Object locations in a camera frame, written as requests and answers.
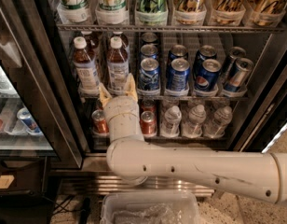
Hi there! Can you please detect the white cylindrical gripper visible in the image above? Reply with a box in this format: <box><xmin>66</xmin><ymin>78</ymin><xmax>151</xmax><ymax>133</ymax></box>
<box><xmin>99</xmin><ymin>73</ymin><xmax>144</xmax><ymax>142</ymax></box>

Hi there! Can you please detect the brown tea bottle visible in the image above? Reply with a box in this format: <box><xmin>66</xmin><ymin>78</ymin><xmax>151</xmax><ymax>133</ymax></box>
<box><xmin>111</xmin><ymin>32</ymin><xmax>130</xmax><ymax>53</ymax></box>
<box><xmin>81</xmin><ymin>31</ymin><xmax>99</xmax><ymax>53</ymax></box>
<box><xmin>73</xmin><ymin>36</ymin><xmax>100</xmax><ymax>94</ymax></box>
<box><xmin>106</xmin><ymin>36</ymin><xmax>130</xmax><ymax>95</ymax></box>

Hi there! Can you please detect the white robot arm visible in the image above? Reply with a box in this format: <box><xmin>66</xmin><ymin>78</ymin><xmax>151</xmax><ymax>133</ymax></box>
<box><xmin>99</xmin><ymin>75</ymin><xmax>287</xmax><ymax>206</ymax></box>

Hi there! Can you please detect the clear water bottle left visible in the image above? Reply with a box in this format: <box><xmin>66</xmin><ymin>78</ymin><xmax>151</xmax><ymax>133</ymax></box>
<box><xmin>160</xmin><ymin>105</ymin><xmax>182</xmax><ymax>137</ymax></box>

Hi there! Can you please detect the clear water bottle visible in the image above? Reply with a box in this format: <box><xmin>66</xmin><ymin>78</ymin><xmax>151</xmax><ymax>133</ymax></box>
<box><xmin>203</xmin><ymin>105</ymin><xmax>233</xmax><ymax>139</ymax></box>
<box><xmin>160</xmin><ymin>105</ymin><xmax>182</xmax><ymax>137</ymax></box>
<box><xmin>182</xmin><ymin>105</ymin><xmax>206</xmax><ymax>138</ymax></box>

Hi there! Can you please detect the clear water bottle middle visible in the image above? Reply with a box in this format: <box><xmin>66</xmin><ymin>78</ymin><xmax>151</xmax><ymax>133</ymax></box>
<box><xmin>182</xmin><ymin>105</ymin><xmax>206</xmax><ymax>138</ymax></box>

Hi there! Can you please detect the glass fridge door left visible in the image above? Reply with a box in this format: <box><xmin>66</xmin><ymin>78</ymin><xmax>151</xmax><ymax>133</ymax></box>
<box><xmin>0</xmin><ymin>0</ymin><xmax>87</xmax><ymax>169</ymax></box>

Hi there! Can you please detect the clear water bottle right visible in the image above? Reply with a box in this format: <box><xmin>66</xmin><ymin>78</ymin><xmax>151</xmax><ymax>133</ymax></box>
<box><xmin>203</xmin><ymin>105</ymin><xmax>233</xmax><ymax>139</ymax></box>

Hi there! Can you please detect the open fridge door right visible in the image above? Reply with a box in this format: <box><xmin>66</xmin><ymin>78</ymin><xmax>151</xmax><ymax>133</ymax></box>
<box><xmin>228</xmin><ymin>59</ymin><xmax>287</xmax><ymax>153</ymax></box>

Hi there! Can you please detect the orange soda can back left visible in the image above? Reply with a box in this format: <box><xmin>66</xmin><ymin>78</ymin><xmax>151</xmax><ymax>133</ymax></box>
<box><xmin>96</xmin><ymin>99</ymin><xmax>103</xmax><ymax>110</ymax></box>

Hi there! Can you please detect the orange soda can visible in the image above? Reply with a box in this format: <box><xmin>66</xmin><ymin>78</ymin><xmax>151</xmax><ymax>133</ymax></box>
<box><xmin>141</xmin><ymin>99</ymin><xmax>157</xmax><ymax>112</ymax></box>
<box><xmin>96</xmin><ymin>99</ymin><xmax>103</xmax><ymax>110</ymax></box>
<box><xmin>91</xmin><ymin>110</ymin><xmax>108</xmax><ymax>134</ymax></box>
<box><xmin>140</xmin><ymin>111</ymin><xmax>156</xmax><ymax>135</ymax></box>

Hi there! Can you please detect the orange soda can back right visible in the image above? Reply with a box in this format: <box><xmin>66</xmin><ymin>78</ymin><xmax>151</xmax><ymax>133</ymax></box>
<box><xmin>141</xmin><ymin>99</ymin><xmax>157</xmax><ymax>112</ymax></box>

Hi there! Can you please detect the orange soda can front left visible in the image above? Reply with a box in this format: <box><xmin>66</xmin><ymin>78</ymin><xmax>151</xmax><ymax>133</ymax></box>
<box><xmin>91</xmin><ymin>110</ymin><xmax>108</xmax><ymax>134</ymax></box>

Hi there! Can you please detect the orange soda can front right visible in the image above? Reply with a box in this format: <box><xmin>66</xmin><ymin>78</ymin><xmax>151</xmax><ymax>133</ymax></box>
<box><xmin>140</xmin><ymin>111</ymin><xmax>156</xmax><ymax>135</ymax></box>

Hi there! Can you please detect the white tall can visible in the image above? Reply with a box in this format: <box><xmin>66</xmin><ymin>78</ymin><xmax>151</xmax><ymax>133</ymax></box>
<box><xmin>60</xmin><ymin>0</ymin><xmax>89</xmax><ymax>23</ymax></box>
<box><xmin>98</xmin><ymin>0</ymin><xmax>127</xmax><ymax>24</ymax></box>

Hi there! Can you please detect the green tall can top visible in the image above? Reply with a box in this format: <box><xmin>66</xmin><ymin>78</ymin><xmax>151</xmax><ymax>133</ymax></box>
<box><xmin>135</xmin><ymin>0</ymin><xmax>168</xmax><ymax>26</ymax></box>

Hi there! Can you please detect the can behind left glass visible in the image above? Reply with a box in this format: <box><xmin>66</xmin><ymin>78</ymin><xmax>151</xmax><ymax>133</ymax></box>
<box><xmin>17</xmin><ymin>107</ymin><xmax>41</xmax><ymax>134</ymax></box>

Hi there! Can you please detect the clear plastic bin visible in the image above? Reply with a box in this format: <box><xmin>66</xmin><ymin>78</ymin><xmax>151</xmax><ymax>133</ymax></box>
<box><xmin>100</xmin><ymin>190</ymin><xmax>201</xmax><ymax>224</ymax></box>

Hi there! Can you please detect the gold tall can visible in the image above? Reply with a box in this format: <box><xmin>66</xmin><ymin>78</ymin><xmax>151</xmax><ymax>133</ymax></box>
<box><xmin>208</xmin><ymin>0</ymin><xmax>245</xmax><ymax>26</ymax></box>
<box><xmin>173</xmin><ymin>0</ymin><xmax>205</xmax><ymax>25</ymax></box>
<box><xmin>243</xmin><ymin>0</ymin><xmax>287</xmax><ymax>27</ymax></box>

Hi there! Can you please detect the middle wire shelf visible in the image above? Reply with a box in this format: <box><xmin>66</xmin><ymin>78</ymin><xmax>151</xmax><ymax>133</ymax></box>
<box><xmin>80</xmin><ymin>93</ymin><xmax>249</xmax><ymax>101</ymax></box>

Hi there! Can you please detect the wire shelf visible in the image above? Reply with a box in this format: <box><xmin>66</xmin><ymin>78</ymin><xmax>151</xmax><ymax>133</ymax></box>
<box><xmin>57</xmin><ymin>24</ymin><xmax>287</xmax><ymax>34</ymax></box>
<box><xmin>80</xmin><ymin>93</ymin><xmax>249</xmax><ymax>101</ymax></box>

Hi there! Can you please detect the upper wire shelf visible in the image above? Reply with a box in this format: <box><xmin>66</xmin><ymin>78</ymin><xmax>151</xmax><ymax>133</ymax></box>
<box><xmin>57</xmin><ymin>24</ymin><xmax>287</xmax><ymax>34</ymax></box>

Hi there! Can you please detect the black cable on floor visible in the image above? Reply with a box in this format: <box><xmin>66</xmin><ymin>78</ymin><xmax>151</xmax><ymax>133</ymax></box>
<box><xmin>51</xmin><ymin>194</ymin><xmax>91</xmax><ymax>224</ymax></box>

